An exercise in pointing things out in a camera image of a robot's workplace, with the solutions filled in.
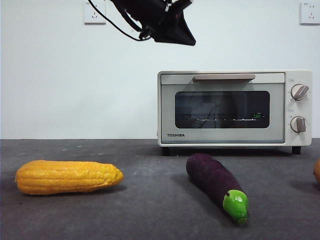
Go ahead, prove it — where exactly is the white Toshiba toaster oven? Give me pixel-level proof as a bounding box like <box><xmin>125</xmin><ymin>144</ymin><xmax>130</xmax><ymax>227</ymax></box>
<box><xmin>156</xmin><ymin>70</ymin><xmax>313</xmax><ymax>156</ymax></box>

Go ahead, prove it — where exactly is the orange round fruit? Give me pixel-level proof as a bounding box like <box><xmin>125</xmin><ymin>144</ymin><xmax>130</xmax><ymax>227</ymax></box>
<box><xmin>313</xmin><ymin>158</ymin><xmax>320</xmax><ymax>184</ymax></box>

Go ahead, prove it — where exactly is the white wall socket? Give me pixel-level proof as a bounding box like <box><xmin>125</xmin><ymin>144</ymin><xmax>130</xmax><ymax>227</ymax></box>
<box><xmin>84</xmin><ymin>1</ymin><xmax>107</xmax><ymax>25</ymax></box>
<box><xmin>299</xmin><ymin>2</ymin><xmax>320</xmax><ymax>26</ymax></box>

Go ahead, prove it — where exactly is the beige oven knob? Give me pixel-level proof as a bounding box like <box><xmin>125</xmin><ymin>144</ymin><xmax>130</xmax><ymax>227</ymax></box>
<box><xmin>289</xmin><ymin>115</ymin><xmax>308</xmax><ymax>133</ymax></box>
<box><xmin>290</xmin><ymin>84</ymin><xmax>310</xmax><ymax>101</ymax></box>

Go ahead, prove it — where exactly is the yellow corn cob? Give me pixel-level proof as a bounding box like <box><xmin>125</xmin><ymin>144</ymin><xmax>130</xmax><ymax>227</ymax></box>
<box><xmin>15</xmin><ymin>159</ymin><xmax>125</xmax><ymax>196</ymax></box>

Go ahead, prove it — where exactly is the purple eggplant with green stem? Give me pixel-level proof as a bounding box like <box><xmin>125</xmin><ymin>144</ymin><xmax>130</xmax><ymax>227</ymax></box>
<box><xmin>185</xmin><ymin>152</ymin><xmax>250</xmax><ymax>224</ymax></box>

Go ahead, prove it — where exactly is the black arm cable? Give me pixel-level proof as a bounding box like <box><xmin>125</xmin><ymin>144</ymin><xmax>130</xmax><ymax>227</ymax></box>
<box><xmin>86</xmin><ymin>0</ymin><xmax>151</xmax><ymax>42</ymax></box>

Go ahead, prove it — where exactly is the oven door with glass window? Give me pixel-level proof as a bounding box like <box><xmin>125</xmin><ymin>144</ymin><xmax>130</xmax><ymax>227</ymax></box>
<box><xmin>160</xmin><ymin>72</ymin><xmax>286</xmax><ymax>145</ymax></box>

